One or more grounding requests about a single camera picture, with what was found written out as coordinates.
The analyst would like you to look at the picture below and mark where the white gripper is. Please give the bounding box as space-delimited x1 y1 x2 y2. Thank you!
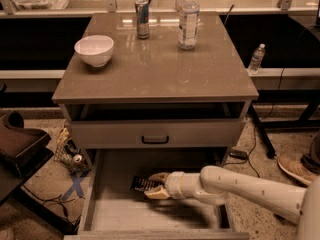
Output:
144 172 185 200

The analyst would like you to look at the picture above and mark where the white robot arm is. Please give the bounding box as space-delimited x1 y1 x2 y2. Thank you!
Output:
144 166 320 240

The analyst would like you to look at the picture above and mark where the open middle drawer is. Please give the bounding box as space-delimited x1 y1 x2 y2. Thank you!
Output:
64 148 249 240

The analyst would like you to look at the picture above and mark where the grey drawer cabinet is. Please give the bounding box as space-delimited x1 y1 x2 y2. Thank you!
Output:
53 12 258 165

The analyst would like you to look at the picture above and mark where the black power adapter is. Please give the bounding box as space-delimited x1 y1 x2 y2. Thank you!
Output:
229 150 248 160

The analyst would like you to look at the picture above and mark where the blue tape cross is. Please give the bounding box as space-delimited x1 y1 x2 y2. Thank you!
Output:
62 171 89 201

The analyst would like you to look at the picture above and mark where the black stand leg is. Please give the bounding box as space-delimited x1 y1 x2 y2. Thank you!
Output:
248 105 276 159

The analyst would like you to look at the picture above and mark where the tan shoe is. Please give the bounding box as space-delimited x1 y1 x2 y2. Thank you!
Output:
277 156 318 186

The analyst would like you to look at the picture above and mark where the dark brown chair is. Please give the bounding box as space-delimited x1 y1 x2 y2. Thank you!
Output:
0 111 80 235

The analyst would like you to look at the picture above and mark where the white ceramic bowl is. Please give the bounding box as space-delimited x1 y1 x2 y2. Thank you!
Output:
74 35 114 67

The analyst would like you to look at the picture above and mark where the small water bottle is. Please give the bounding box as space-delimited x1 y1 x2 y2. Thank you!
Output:
248 44 265 75

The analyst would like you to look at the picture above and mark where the red bull can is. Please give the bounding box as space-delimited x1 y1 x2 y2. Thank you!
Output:
135 0 149 39

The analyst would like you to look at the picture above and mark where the large clear water bottle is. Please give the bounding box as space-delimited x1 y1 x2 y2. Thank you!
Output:
178 0 200 50

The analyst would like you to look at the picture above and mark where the closed drawer with black handle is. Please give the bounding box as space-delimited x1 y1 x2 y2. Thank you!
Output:
67 119 245 149

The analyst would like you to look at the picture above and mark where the black floor cable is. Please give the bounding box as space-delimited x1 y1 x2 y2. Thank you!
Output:
221 67 291 180

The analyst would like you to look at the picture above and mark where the wire basket with cans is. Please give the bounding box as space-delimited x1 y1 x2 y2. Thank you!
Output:
54 127 90 173

